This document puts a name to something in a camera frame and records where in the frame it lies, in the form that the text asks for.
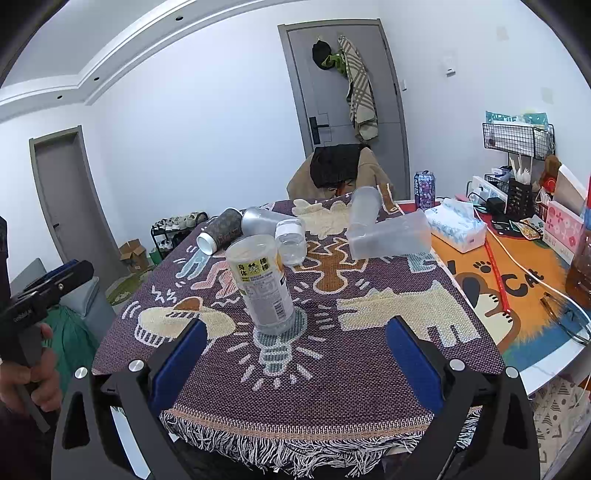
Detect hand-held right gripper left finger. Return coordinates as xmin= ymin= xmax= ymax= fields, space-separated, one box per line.
xmin=51 ymin=318 xmax=208 ymax=480

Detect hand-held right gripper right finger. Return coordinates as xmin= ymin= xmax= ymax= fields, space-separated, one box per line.
xmin=385 ymin=316 xmax=541 ymax=480

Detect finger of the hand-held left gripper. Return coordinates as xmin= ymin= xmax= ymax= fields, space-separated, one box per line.
xmin=25 ymin=261 xmax=96 ymax=305
xmin=44 ymin=259 xmax=82 ymax=284

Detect clear bottle yellow label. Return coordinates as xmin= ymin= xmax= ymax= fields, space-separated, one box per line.
xmin=225 ymin=234 xmax=296 ymax=334

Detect person's left forearm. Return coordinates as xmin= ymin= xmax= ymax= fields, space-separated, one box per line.
xmin=0 ymin=401 xmax=58 ymax=480

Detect silver metal cup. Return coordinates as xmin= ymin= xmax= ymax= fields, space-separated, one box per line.
xmin=241 ymin=207 xmax=289 ymax=241

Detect frosted plastic cup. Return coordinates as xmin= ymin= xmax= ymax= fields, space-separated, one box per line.
xmin=349 ymin=186 xmax=383 ymax=232

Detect person's left hand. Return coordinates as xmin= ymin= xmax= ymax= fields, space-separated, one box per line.
xmin=0 ymin=323 xmax=63 ymax=412

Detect grey sofa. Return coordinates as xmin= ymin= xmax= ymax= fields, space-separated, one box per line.
xmin=9 ymin=257 xmax=116 ymax=344

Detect green cloth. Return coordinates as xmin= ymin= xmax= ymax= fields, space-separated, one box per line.
xmin=46 ymin=305 xmax=100 ymax=372

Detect green floor rug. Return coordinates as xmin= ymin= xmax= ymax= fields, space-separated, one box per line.
xmin=107 ymin=272 xmax=154 ymax=306

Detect printed woven blanket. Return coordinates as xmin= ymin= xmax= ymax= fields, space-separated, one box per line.
xmin=92 ymin=187 xmax=506 ymax=468

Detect cardboard box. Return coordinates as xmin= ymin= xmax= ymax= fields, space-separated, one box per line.
xmin=119 ymin=239 xmax=156 ymax=273

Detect grey interior door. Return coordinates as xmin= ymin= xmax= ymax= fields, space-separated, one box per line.
xmin=30 ymin=126 xmax=119 ymax=283

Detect black shoe rack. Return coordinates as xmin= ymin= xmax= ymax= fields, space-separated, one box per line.
xmin=151 ymin=211 xmax=210 ymax=265

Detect frosted plastic container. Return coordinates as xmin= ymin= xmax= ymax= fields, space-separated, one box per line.
xmin=346 ymin=210 xmax=432 ymax=260

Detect orange cartoon table mat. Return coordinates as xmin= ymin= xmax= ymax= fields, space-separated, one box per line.
xmin=431 ymin=203 xmax=591 ymax=370

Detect dark patterned bottle white cap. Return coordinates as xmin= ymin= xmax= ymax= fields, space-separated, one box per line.
xmin=197 ymin=208 xmax=244 ymax=256

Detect white tissue pack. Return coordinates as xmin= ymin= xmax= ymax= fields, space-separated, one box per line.
xmin=425 ymin=198 xmax=488 ymax=254

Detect patterned beige cloth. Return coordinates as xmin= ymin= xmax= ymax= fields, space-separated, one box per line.
xmin=530 ymin=373 xmax=591 ymax=450

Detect eyeglasses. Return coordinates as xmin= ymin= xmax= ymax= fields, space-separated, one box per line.
xmin=540 ymin=293 xmax=591 ymax=347

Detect small clear jar white lid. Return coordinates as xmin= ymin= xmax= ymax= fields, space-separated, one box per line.
xmin=275 ymin=219 xmax=307 ymax=266

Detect purple drink can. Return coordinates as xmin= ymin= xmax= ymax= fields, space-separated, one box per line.
xmin=414 ymin=170 xmax=437 ymax=209

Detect amber liquid bottle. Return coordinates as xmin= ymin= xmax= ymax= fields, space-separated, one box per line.
xmin=565 ymin=226 xmax=591 ymax=311

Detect white power strip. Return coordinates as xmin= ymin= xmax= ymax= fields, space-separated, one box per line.
xmin=470 ymin=175 xmax=509 ymax=205

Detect black mesh utensil holder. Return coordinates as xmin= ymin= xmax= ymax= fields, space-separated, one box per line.
xmin=505 ymin=178 xmax=537 ymax=219

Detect pink flowered box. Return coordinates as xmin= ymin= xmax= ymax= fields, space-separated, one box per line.
xmin=545 ymin=203 xmax=585 ymax=254

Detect black fuzzy garment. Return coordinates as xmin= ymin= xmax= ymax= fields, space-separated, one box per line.
xmin=310 ymin=144 xmax=362 ymax=189

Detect white paper box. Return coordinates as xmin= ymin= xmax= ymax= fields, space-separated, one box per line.
xmin=553 ymin=165 xmax=590 ymax=214

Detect brown teddy bear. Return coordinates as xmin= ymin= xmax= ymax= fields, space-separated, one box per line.
xmin=538 ymin=154 xmax=562 ymax=191

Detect plaid scarf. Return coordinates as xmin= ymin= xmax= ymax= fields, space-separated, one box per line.
xmin=337 ymin=34 xmax=379 ymax=142

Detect grey entrance door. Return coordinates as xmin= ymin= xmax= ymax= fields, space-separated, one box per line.
xmin=278 ymin=23 xmax=411 ymax=200

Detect black hat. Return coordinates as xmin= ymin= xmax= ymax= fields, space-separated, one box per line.
xmin=312 ymin=40 xmax=333 ymax=71

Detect white cable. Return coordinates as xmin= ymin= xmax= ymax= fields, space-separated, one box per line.
xmin=475 ymin=203 xmax=591 ymax=320

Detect black wire basket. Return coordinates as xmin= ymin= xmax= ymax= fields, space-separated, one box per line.
xmin=482 ymin=121 xmax=556 ymax=160

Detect black door lock handle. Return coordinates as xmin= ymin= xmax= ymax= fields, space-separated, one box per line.
xmin=309 ymin=117 xmax=330 ymax=145

